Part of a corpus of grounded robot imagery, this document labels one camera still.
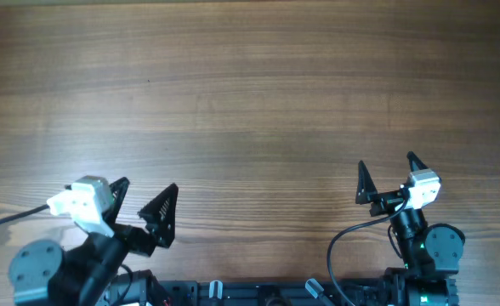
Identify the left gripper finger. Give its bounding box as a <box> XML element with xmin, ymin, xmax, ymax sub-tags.
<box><xmin>138</xmin><ymin>183</ymin><xmax>179</xmax><ymax>248</ymax></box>
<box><xmin>103</xmin><ymin>177</ymin><xmax>130</xmax><ymax>224</ymax></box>

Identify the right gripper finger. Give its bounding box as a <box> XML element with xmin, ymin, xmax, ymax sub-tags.
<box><xmin>406</xmin><ymin>151</ymin><xmax>428</xmax><ymax>172</ymax></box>
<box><xmin>355</xmin><ymin>161</ymin><xmax>378</xmax><ymax>204</ymax></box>

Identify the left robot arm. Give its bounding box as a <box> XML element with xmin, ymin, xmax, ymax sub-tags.
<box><xmin>9</xmin><ymin>176</ymin><xmax>179</xmax><ymax>305</ymax></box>

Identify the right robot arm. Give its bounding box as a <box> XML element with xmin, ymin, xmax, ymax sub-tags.
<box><xmin>355</xmin><ymin>151</ymin><xmax>465</xmax><ymax>306</ymax></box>

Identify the right camera cable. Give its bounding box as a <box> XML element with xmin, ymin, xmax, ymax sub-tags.
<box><xmin>327</xmin><ymin>195</ymin><xmax>411</xmax><ymax>306</ymax></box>

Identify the camera cable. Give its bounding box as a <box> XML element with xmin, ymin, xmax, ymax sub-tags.
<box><xmin>0</xmin><ymin>203</ymin><xmax>51</xmax><ymax>235</ymax></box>
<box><xmin>327</xmin><ymin>195</ymin><xmax>411</xmax><ymax>306</ymax></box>

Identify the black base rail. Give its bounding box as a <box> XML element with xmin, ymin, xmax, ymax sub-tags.
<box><xmin>155</xmin><ymin>278</ymin><xmax>460</xmax><ymax>306</ymax></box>

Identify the left camera cable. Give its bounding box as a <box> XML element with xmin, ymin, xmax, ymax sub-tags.
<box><xmin>0</xmin><ymin>203</ymin><xmax>51</xmax><ymax>235</ymax></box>

